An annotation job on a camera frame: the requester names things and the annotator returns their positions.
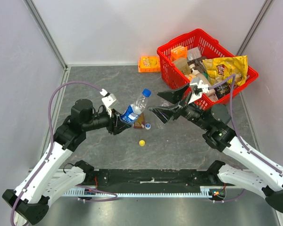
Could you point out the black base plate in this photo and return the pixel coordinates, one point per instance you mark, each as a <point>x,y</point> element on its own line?
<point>151,180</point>

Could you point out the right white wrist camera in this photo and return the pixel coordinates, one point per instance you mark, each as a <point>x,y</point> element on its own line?
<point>198,88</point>

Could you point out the white blue bottle cap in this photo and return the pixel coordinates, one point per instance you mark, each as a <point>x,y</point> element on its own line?
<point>147,126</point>

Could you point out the blue Pocari Sweat bottle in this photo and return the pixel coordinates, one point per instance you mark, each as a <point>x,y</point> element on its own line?
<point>164,104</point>

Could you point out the red plastic shopping basket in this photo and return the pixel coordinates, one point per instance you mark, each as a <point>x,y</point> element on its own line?
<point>208,47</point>

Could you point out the beige bottle in basket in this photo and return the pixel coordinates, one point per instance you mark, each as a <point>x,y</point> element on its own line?
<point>198,74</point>

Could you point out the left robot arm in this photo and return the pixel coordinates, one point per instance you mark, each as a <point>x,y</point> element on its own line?
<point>32,199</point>

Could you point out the orange snack box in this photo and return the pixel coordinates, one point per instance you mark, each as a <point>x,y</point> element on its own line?
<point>149,64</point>

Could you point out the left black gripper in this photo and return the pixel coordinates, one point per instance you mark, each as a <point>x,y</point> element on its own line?
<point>119,125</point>

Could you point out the black snack packet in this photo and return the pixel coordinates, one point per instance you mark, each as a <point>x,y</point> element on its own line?
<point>222,90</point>

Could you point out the orange box in basket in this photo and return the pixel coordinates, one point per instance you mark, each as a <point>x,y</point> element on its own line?
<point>178,52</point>

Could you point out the brown tea bottle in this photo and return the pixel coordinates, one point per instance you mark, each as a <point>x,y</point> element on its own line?
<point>140,122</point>

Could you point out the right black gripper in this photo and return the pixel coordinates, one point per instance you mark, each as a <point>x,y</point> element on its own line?
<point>179,110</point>

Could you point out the clear plastic bottle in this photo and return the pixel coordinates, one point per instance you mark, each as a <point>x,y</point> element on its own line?
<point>134,110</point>

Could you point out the clear plastic packet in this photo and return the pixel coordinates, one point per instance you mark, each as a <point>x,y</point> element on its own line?
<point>193,53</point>

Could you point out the yellow tea bottle cap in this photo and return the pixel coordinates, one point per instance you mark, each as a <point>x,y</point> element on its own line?
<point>141,142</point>

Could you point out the yellow Lays chips bag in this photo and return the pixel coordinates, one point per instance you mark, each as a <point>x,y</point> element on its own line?
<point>220,68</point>

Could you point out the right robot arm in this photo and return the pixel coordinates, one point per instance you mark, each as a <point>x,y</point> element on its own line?
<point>265,177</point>

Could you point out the white cable duct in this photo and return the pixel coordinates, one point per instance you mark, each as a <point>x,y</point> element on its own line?
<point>82,192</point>

